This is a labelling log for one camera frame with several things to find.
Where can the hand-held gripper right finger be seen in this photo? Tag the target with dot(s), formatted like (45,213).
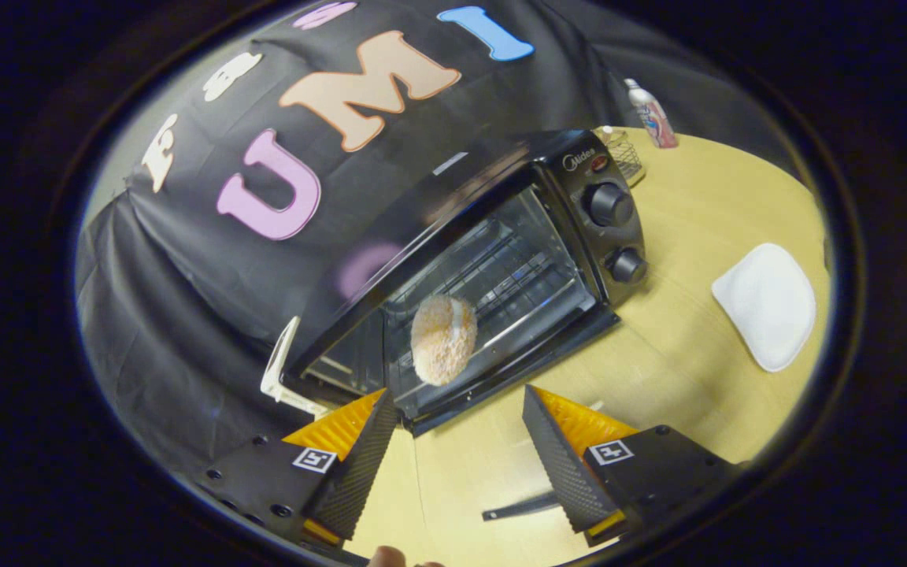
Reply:
(556,465)

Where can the silver spray bottle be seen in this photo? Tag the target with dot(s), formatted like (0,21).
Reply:
(654,118)

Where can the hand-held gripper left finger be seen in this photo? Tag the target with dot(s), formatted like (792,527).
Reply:
(359,465)

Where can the black backdrop cloth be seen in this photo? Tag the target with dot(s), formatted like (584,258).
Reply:
(209,283)

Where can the white bread toaster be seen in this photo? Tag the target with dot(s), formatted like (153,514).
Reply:
(283,364)

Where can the black toaster oven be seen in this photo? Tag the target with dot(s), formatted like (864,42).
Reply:
(579,169)

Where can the white plate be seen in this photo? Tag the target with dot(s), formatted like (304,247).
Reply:
(768,307)

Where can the clear glass container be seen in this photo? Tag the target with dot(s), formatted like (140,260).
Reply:
(623,153)

